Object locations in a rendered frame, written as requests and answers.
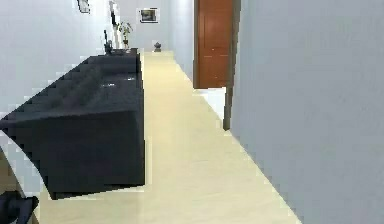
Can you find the green house plant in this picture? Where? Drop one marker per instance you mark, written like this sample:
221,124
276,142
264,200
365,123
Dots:
125,33

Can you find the dark blue cloth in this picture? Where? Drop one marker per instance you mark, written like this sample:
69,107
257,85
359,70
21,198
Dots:
15,208

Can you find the brown wooden room door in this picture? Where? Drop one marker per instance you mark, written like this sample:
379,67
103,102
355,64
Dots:
213,43

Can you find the black statuette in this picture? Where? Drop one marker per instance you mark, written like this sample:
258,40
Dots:
107,45

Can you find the black long cabinet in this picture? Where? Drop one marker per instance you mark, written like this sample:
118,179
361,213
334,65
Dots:
100,133

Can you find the small dark floor pot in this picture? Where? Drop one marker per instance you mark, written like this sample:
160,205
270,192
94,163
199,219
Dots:
157,46

